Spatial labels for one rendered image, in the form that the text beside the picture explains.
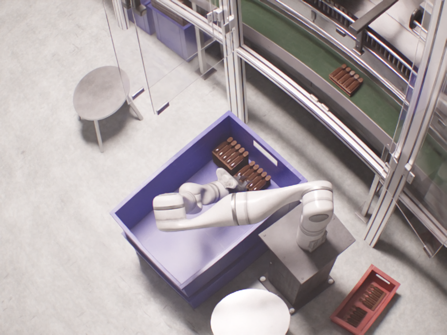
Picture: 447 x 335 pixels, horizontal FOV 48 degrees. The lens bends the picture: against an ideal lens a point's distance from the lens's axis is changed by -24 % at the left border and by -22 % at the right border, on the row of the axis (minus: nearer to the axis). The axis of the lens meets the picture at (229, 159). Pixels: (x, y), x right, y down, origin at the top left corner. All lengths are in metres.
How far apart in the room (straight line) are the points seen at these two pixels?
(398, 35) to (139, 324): 1.64
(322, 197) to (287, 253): 0.34
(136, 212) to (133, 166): 0.48
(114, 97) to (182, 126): 0.38
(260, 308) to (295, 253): 0.34
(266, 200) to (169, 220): 0.27
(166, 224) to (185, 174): 0.67
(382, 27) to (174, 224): 1.06
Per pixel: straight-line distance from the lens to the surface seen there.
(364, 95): 2.12
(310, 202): 1.70
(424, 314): 2.59
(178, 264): 2.33
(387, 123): 2.07
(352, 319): 2.49
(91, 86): 2.76
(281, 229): 2.01
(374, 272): 2.46
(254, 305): 2.23
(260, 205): 1.72
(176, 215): 1.77
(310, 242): 1.91
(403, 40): 2.17
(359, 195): 2.69
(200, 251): 2.34
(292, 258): 1.98
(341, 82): 2.10
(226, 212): 1.73
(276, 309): 2.23
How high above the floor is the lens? 2.42
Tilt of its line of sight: 62 degrees down
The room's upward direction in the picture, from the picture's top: 6 degrees counter-clockwise
